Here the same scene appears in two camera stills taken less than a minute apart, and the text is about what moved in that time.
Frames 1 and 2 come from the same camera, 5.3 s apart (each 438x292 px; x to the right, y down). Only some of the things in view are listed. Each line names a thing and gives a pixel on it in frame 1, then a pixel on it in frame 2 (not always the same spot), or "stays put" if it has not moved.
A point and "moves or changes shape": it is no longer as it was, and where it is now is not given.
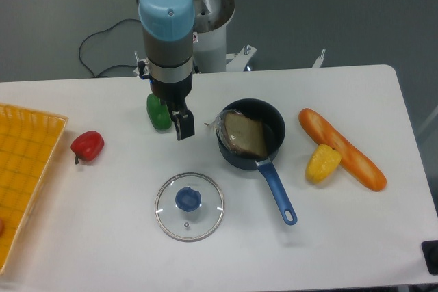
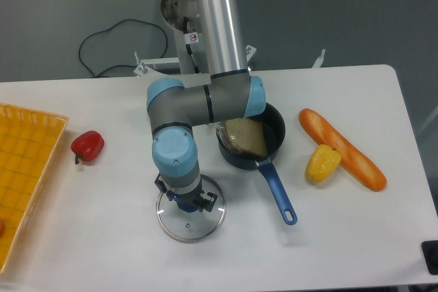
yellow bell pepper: x=322 y=163 stays put
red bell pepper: x=87 y=146 stays put
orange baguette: x=322 y=133 stays put
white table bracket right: x=319 y=61 stays put
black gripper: x=174 y=94 -> x=198 y=200
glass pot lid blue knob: x=188 y=200 moves or changes shape
